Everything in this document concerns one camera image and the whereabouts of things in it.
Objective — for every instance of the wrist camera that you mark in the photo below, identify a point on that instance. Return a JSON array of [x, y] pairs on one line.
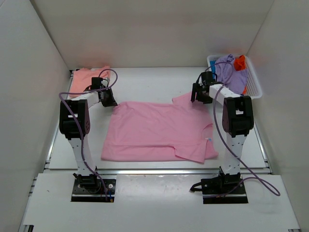
[[201, 84], [106, 82]]

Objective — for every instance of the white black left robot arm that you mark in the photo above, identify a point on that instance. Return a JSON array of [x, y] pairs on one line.
[[74, 124]]

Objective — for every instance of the orange garment in basket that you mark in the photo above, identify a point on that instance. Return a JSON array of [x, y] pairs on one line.
[[240, 63]]

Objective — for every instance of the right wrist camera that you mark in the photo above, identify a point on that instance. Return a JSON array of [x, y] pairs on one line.
[[201, 84]]

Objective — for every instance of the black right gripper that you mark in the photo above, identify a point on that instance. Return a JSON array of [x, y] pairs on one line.
[[197, 88]]

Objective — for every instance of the folded salmon t-shirt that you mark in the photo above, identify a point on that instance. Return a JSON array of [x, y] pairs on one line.
[[82, 78]]

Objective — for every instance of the lavender t-shirt in basket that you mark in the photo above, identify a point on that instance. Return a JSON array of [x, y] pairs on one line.
[[234, 80]]

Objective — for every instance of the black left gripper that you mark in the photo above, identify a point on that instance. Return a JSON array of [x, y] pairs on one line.
[[112, 102]]

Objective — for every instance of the aluminium table edge rail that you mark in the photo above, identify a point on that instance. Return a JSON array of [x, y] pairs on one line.
[[157, 171]]

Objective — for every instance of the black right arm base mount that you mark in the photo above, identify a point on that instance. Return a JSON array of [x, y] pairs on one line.
[[219, 189]]

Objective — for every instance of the pink t-shirt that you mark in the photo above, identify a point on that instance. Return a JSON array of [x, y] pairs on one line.
[[143, 131]]

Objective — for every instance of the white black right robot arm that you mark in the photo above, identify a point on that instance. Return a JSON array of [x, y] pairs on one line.
[[237, 121]]

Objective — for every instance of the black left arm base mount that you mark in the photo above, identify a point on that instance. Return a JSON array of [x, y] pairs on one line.
[[90, 189]]

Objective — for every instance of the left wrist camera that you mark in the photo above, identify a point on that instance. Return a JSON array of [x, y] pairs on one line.
[[106, 82]]

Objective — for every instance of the white plastic laundry basket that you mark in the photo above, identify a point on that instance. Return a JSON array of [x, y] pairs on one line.
[[253, 88]]

